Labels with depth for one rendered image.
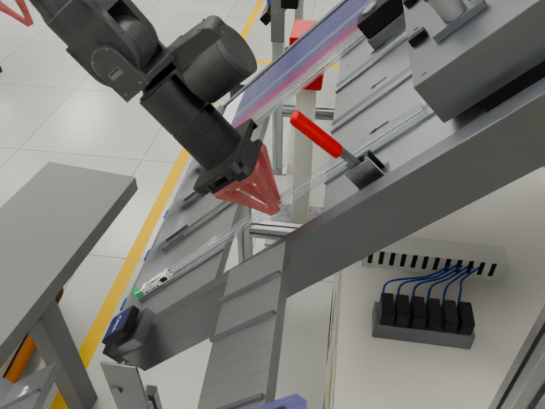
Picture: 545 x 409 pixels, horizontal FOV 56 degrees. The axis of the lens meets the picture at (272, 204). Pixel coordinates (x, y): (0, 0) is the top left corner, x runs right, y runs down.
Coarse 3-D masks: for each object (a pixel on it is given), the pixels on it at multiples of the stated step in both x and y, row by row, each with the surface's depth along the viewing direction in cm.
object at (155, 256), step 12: (192, 168) 103; (192, 180) 101; (180, 192) 96; (180, 204) 95; (168, 216) 91; (180, 216) 93; (168, 228) 90; (156, 240) 87; (156, 252) 85; (144, 264) 83; (156, 264) 84; (144, 276) 81; (132, 288) 79; (132, 300) 77; (120, 312) 76
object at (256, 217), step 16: (416, 112) 51; (384, 128) 54; (400, 128) 53; (368, 144) 54; (336, 160) 57; (320, 176) 58; (288, 192) 61; (304, 192) 60; (240, 224) 65; (256, 224) 64; (224, 240) 67; (192, 256) 70; (176, 272) 72
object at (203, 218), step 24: (264, 120) 94; (192, 192) 95; (192, 216) 88; (216, 216) 79; (168, 240) 88; (192, 240) 80; (168, 264) 81; (216, 264) 67; (168, 288) 74; (192, 288) 67
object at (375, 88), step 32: (352, 64) 78; (384, 64) 69; (352, 96) 70; (384, 96) 62; (416, 96) 56; (352, 128) 63; (416, 128) 52; (448, 128) 47; (384, 160) 52; (352, 192) 53
